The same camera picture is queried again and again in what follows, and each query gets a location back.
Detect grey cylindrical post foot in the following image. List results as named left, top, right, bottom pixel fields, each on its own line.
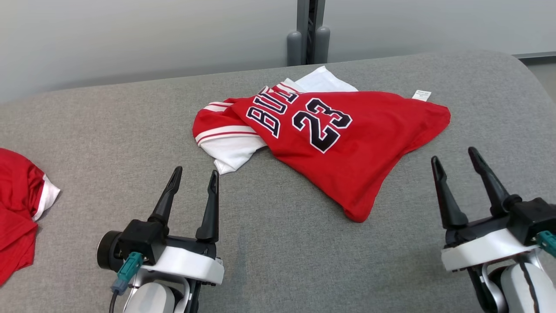
left=287, top=30, right=302, bottom=67
left=314, top=26, right=331, bottom=64

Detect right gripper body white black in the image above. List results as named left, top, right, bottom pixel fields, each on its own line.
left=441, top=215, right=540, bottom=273

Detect red Bulls 23 jersey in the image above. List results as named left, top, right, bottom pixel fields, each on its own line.
left=192, top=66, right=451, bottom=223

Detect grey fabric sofa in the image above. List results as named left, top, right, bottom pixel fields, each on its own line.
left=0, top=49, right=556, bottom=313

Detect red shorts with white trim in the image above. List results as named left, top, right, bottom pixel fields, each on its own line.
left=0, top=148, right=60, bottom=286

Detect grey metal partition post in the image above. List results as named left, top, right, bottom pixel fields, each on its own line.
left=297, top=0, right=326, bottom=66

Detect left camera cable teal connector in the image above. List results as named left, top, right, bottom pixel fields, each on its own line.
left=109, top=252, right=144, bottom=313

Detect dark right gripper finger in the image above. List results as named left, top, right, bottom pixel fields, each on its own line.
left=431, top=155, right=469, bottom=230
left=468, top=147, right=523, bottom=217

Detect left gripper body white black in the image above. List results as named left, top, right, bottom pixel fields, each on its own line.
left=141, top=236, right=225, bottom=286

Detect camera cable teal connector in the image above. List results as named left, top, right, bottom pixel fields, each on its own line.
left=109, top=252, right=144, bottom=313
left=536, top=230, right=556, bottom=258

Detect thin black right gripper cable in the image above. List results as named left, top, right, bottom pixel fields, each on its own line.
left=519, top=261, right=540, bottom=313

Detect right camera cable teal connector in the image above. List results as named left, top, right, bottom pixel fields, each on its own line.
left=536, top=230, right=556, bottom=258

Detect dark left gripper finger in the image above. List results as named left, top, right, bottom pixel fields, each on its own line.
left=148, top=166, right=183, bottom=227
left=195, top=170, right=220, bottom=243

